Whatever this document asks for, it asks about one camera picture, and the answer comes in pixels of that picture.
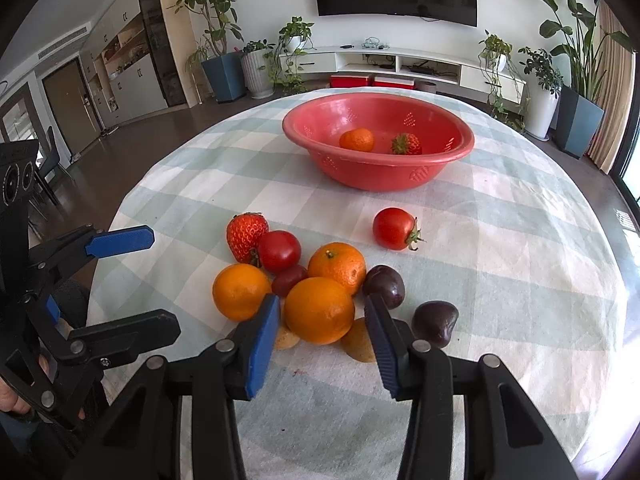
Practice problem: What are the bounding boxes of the red tomato with green calyx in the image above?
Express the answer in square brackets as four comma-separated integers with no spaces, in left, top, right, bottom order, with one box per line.
[372,207,426,252]

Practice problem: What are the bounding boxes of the brown entrance door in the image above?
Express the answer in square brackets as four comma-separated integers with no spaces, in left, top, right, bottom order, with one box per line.
[41,57,103,156]

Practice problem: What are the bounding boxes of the beige curtain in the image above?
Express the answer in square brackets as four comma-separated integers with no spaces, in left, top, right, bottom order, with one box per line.
[586,0,636,176]

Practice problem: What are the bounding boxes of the small dark red tomato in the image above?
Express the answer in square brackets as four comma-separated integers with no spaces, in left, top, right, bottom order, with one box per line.
[271,264,309,298]

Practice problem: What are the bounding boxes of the black dining chair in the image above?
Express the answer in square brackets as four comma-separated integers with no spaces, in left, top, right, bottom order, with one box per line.
[30,126,76,211]

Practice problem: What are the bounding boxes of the dark brown heart-shaped fruit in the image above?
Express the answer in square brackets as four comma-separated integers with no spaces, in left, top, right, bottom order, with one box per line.
[411,300,460,349]

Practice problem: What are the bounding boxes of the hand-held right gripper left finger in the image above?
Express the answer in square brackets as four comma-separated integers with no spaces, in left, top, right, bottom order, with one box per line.
[65,292,282,480]

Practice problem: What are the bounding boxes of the red plastic colander bowl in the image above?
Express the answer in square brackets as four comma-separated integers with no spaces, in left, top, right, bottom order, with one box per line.
[281,92,476,192]

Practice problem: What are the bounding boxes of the bushy plant tall white pot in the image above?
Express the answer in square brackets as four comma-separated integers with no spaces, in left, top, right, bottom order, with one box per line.
[517,46,563,142]

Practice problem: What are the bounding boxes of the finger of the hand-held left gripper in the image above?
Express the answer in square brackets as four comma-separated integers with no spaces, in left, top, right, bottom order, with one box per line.
[45,294,182,368]
[29,225,156,274]

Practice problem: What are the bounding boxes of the red strawberry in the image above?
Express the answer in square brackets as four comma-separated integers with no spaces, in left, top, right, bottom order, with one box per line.
[390,132,423,156]
[226,211,270,266]

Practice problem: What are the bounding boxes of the checked tablecloth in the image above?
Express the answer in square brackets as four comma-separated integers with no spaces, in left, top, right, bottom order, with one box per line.
[87,87,626,480]

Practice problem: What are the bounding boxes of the large-leaf plant grey-blue pot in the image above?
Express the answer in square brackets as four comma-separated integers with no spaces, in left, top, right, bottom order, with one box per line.
[510,0,633,161]

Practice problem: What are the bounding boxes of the plant in white ribbed pot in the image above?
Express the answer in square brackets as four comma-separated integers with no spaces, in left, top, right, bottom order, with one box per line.
[241,39,277,100]

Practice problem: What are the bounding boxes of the dark glass display cabinet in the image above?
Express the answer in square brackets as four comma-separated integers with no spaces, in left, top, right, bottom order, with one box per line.
[135,0,188,108]

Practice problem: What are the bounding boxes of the trailing pothos in white pot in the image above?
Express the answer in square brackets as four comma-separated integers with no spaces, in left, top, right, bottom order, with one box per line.
[267,16,317,95]

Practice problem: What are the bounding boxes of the trailing vine plant on cabinet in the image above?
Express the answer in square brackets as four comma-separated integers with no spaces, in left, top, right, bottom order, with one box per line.
[477,30,516,121]

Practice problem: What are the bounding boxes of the person's left hand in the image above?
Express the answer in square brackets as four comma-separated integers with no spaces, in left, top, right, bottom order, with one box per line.
[0,352,53,418]

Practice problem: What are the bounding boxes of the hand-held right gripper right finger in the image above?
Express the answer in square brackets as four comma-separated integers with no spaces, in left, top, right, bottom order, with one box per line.
[364,292,583,480]

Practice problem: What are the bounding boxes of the orange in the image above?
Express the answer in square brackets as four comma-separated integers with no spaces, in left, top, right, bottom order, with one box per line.
[283,276,356,346]
[339,128,375,153]
[212,263,273,323]
[307,242,367,297]

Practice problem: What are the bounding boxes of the tan round fruit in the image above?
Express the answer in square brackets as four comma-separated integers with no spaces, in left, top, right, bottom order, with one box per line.
[341,317,378,363]
[272,324,302,351]

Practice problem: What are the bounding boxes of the person's left forearm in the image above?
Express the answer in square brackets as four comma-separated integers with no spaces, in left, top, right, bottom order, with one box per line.
[0,412,38,463]

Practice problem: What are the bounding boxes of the white wall cabinets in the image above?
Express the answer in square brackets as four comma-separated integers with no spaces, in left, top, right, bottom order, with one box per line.
[80,0,168,126]

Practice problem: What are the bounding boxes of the tall tree plant blue pot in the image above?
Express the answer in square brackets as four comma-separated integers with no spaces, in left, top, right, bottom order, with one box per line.
[170,0,247,104]

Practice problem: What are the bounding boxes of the dark purple plum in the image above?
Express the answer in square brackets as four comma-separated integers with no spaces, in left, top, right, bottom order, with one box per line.
[362,264,406,310]

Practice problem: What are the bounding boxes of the white television cabinet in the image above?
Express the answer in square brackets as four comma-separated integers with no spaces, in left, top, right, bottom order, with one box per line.
[277,46,528,106]

